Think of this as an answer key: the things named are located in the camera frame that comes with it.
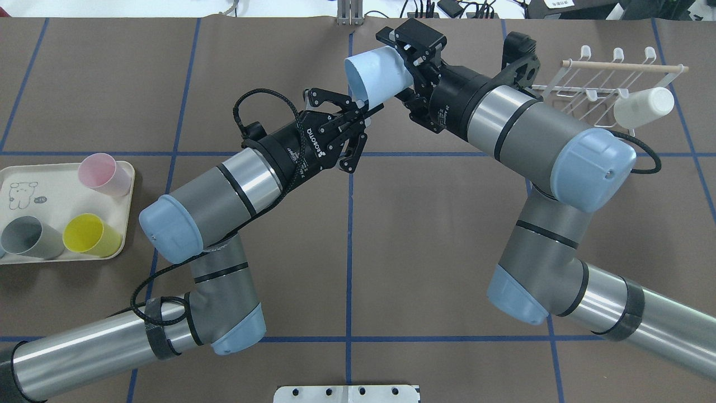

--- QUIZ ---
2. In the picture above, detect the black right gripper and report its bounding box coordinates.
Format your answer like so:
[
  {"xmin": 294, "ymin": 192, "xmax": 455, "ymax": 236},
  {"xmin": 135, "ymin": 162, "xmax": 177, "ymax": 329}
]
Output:
[{"xmin": 375, "ymin": 18, "xmax": 491, "ymax": 138}]

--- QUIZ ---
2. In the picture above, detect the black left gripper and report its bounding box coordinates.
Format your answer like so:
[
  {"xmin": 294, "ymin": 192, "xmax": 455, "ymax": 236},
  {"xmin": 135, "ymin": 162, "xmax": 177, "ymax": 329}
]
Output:
[{"xmin": 263, "ymin": 88, "xmax": 384, "ymax": 174}]

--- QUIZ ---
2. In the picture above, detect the light blue plastic cup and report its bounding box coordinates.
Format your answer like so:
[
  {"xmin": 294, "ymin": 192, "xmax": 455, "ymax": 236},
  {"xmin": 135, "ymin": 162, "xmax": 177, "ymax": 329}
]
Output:
[{"xmin": 343, "ymin": 46, "xmax": 413, "ymax": 109}]

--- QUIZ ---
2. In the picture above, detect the pale green-white plastic cup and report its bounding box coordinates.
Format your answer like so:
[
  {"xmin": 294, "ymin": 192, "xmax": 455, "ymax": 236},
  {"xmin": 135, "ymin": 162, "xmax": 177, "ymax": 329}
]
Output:
[{"xmin": 613, "ymin": 87, "xmax": 675, "ymax": 129}]

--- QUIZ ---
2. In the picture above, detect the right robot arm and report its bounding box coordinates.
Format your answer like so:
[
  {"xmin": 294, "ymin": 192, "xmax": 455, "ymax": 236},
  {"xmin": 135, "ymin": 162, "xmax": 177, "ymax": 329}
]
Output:
[{"xmin": 376, "ymin": 18, "xmax": 715, "ymax": 379}]

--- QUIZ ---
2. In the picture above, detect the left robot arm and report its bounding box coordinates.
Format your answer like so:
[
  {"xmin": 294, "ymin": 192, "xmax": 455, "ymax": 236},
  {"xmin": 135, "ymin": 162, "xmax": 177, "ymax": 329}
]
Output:
[{"xmin": 2, "ymin": 88, "xmax": 383, "ymax": 402}]

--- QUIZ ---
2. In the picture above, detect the pink plastic cup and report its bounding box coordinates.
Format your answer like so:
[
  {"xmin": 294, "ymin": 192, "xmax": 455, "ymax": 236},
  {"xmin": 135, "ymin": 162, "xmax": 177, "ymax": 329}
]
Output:
[{"xmin": 77, "ymin": 153, "xmax": 132, "ymax": 198}]

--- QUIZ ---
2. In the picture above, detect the yellow plastic cup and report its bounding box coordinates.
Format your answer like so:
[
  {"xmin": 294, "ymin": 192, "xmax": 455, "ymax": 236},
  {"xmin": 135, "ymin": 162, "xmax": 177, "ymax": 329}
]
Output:
[{"xmin": 62, "ymin": 213, "xmax": 122, "ymax": 258}]

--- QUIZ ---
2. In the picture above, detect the grey plastic cup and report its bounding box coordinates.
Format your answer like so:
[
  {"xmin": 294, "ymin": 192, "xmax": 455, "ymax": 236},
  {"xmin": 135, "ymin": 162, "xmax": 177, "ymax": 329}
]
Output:
[{"xmin": 2, "ymin": 216, "xmax": 65, "ymax": 259}]

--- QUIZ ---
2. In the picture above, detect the cream plastic tray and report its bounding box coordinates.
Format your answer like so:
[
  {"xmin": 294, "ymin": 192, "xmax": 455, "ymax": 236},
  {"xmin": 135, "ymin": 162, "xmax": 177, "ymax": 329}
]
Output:
[{"xmin": 1, "ymin": 161, "xmax": 135, "ymax": 259}]

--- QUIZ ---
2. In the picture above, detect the aluminium frame post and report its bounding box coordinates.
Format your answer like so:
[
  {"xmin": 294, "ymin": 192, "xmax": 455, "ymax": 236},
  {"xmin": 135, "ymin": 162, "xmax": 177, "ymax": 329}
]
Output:
[{"xmin": 337, "ymin": 0, "xmax": 365, "ymax": 26}]

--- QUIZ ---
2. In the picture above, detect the white wire cup rack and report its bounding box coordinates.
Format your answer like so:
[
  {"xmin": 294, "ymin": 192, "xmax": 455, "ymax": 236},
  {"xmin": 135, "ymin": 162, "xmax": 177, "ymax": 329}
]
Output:
[{"xmin": 533, "ymin": 45, "xmax": 690, "ymax": 135}]

